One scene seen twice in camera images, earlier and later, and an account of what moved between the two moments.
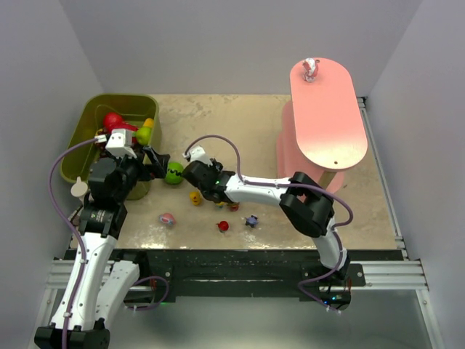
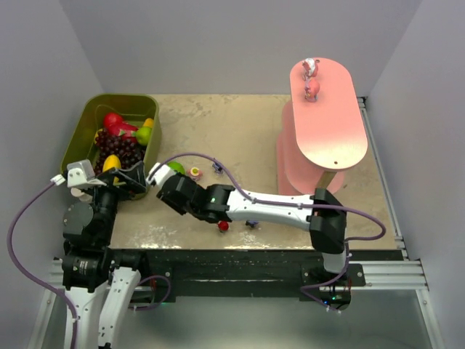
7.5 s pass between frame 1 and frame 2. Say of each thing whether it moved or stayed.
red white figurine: stayed
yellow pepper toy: stayed
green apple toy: stayed
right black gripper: moved
